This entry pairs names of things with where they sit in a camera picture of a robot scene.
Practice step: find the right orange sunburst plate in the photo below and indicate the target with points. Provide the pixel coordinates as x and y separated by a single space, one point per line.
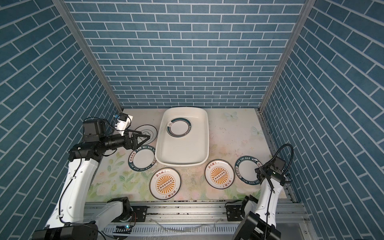
219 174

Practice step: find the white plate thin dark rim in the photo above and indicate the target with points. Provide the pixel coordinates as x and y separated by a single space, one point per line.
148 130

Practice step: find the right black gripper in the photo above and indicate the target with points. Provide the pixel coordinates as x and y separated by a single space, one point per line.
265 168

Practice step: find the left orange sunburst plate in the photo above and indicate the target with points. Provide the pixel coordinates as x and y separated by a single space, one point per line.
165 184

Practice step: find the right green lettered rim plate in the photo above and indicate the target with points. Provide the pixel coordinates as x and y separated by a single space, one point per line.
245 168

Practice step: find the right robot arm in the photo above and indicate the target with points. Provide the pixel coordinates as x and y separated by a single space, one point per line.
259 221

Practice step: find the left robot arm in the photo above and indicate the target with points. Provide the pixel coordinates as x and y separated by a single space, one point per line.
67 221

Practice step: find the green lettered rim plate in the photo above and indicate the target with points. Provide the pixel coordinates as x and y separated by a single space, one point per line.
245 168
142 159

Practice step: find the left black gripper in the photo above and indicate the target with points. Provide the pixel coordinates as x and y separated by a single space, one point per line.
133 145

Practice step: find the green red ring plate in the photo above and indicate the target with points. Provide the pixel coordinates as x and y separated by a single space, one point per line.
179 127

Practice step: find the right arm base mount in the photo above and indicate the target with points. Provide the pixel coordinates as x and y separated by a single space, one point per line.
233 213

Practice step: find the orange sunburst plate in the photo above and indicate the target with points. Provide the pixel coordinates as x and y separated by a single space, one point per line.
165 184
219 174

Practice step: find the white plastic bin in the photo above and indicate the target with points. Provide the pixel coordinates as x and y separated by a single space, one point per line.
187 151

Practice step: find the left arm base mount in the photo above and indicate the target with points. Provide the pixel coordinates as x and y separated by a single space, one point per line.
138 214

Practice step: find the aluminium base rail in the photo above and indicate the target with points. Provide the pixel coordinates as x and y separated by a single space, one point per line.
204 220

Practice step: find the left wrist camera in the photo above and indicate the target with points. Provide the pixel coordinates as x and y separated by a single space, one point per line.
123 122

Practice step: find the left green lettered rim plate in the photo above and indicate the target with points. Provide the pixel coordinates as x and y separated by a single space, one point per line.
142 159

